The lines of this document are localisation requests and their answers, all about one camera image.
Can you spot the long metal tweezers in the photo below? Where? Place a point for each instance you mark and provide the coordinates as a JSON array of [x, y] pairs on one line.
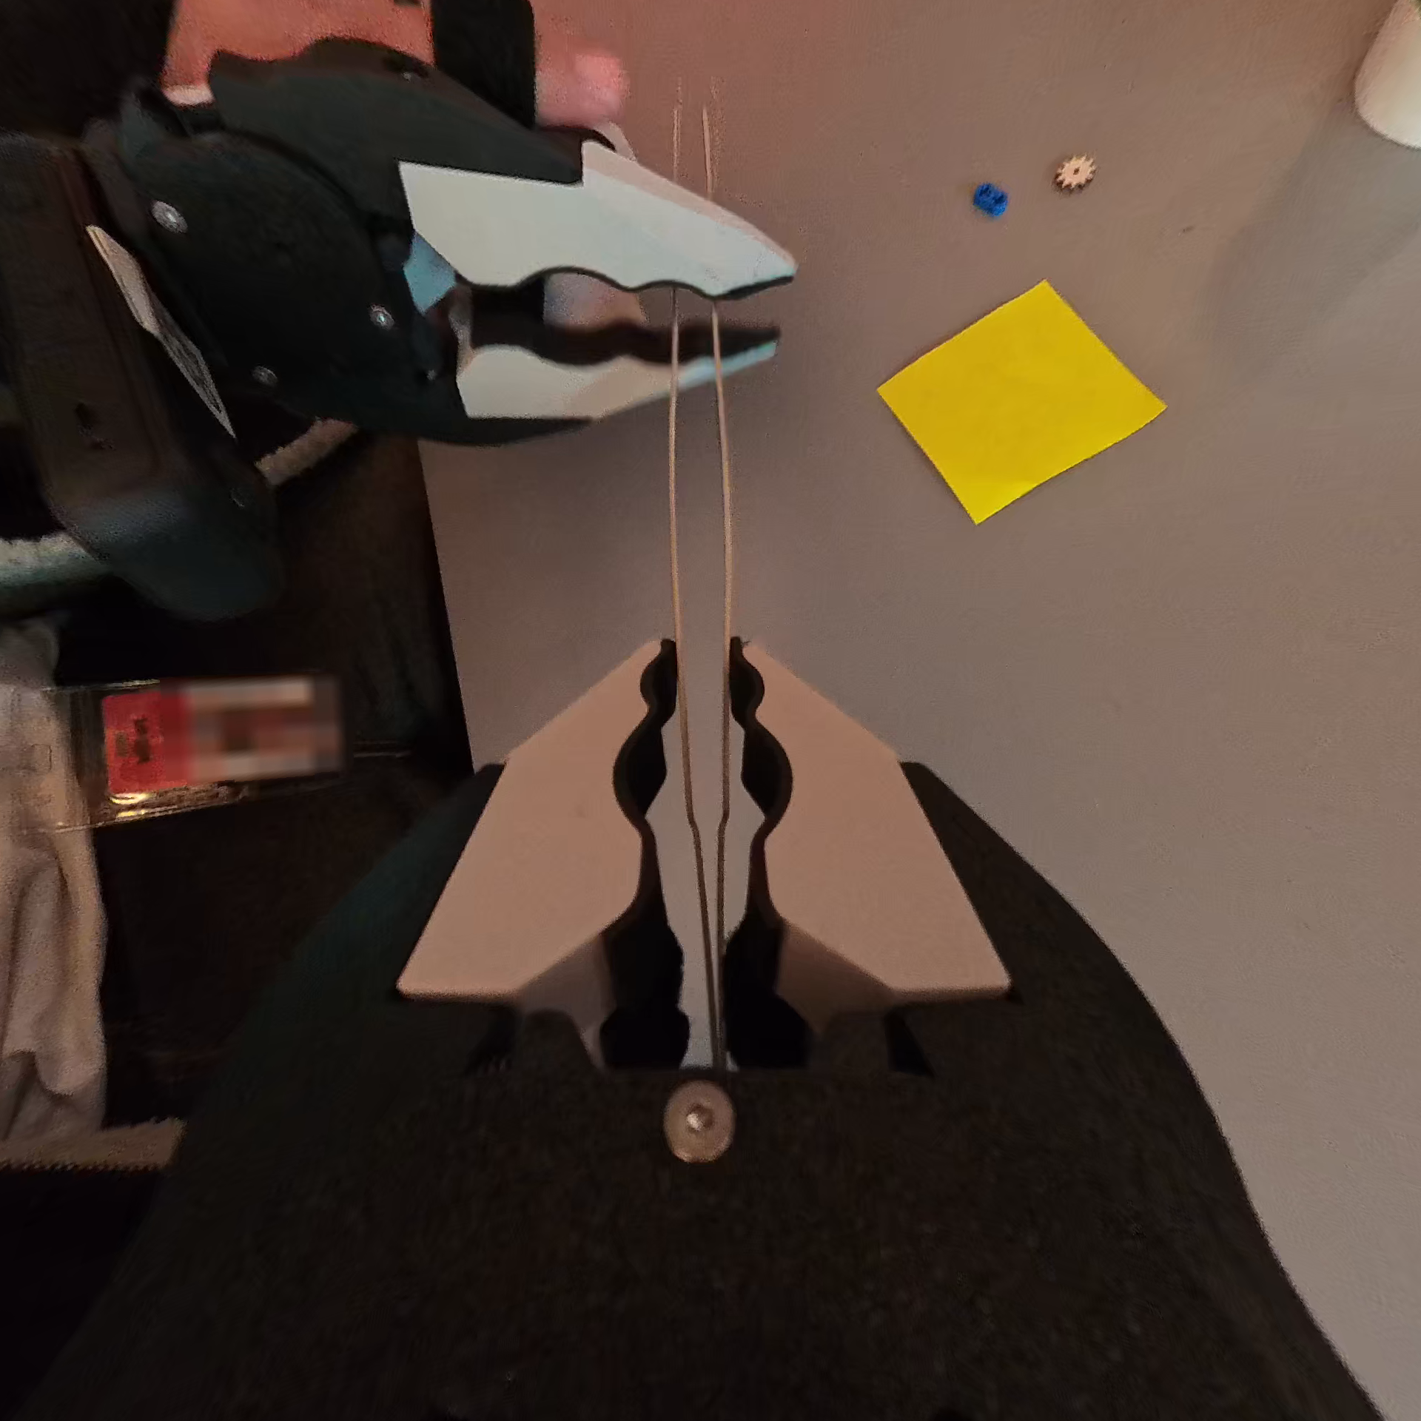
[[703, 666]]

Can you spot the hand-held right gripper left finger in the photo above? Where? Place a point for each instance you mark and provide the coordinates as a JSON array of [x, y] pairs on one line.
[[534, 876]]

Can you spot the white paper cup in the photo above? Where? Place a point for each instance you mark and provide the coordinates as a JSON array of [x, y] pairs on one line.
[[1393, 77]]

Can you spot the yellow sticky note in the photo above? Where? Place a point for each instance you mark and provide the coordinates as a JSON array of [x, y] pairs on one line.
[[1023, 399]]

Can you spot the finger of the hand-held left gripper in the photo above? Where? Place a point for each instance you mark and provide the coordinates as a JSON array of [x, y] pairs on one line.
[[534, 387], [622, 226]]

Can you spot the small tan gear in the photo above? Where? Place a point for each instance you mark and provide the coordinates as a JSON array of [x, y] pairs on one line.
[[1075, 172]]

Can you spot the small blue plastic piece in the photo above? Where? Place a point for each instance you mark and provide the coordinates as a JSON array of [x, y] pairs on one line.
[[991, 199]]

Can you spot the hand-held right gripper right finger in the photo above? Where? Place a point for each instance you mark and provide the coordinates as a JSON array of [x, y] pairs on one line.
[[867, 876]]

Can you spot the red rectangular object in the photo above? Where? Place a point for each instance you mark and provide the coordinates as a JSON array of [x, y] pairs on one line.
[[140, 737]]

